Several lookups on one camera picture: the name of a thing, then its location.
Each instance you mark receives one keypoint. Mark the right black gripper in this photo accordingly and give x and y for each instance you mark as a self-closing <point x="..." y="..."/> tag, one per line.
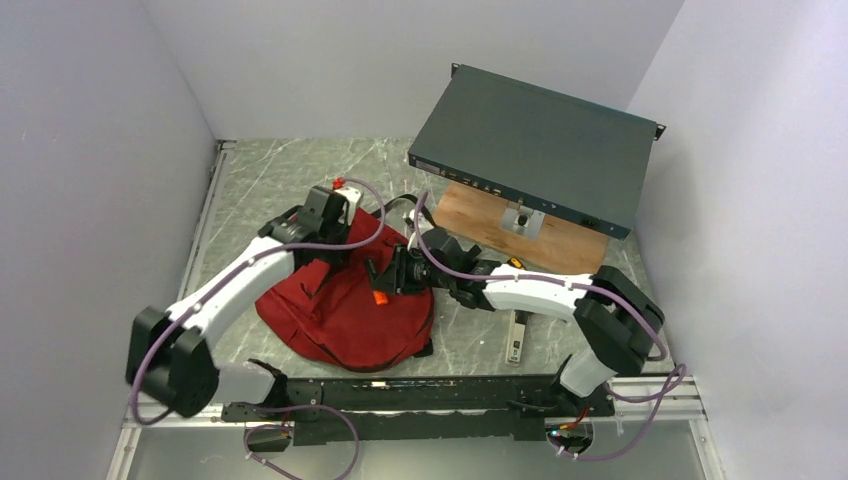
<point x="395" y="276"/>

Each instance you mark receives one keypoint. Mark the wooden board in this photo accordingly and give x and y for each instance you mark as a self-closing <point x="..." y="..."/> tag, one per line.
<point x="561" y="247"/>

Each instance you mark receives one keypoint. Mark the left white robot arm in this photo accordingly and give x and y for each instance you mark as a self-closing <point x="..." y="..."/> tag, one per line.
<point x="170" y="366"/>

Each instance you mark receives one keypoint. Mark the red student backpack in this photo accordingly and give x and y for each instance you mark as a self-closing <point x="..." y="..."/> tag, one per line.
<point x="327" y="313"/>

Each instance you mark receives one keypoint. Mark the silver metal bracket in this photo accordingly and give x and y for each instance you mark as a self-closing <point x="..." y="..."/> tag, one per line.
<point x="521" y="220"/>

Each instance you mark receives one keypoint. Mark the dark teal rack server box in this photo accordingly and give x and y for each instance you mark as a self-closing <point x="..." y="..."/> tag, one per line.
<point x="550" y="152"/>

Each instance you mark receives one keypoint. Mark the orange capped marker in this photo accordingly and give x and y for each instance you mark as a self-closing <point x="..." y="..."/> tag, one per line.
<point x="380" y="298"/>

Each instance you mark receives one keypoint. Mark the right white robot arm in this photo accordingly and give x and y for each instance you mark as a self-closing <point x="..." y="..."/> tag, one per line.
<point x="619" y="322"/>

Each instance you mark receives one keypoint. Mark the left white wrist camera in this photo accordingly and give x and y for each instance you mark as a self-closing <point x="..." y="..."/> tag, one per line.
<point x="352" y="194"/>

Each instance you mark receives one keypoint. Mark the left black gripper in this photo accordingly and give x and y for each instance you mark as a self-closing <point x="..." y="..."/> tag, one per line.
<point x="342" y="225"/>

